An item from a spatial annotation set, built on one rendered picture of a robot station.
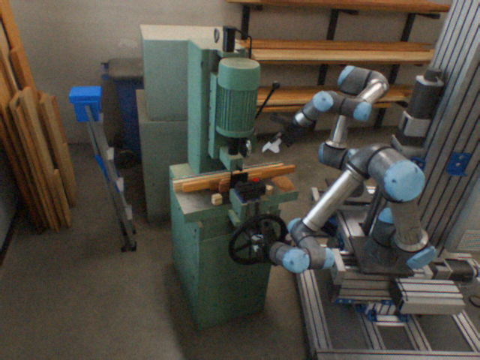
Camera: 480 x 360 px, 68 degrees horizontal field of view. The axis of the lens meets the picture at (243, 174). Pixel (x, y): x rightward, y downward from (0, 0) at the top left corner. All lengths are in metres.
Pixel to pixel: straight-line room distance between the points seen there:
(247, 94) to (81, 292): 1.68
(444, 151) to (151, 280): 1.88
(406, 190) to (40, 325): 2.08
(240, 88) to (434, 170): 0.89
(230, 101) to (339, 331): 1.36
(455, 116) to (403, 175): 0.53
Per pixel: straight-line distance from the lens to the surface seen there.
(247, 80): 1.48
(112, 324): 2.37
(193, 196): 1.70
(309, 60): 3.73
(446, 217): 1.89
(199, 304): 2.09
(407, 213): 1.30
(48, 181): 2.84
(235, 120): 1.54
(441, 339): 2.38
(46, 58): 3.91
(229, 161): 1.67
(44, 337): 2.43
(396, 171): 1.15
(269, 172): 1.86
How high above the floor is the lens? 1.90
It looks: 32 degrees down
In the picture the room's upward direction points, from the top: 6 degrees clockwise
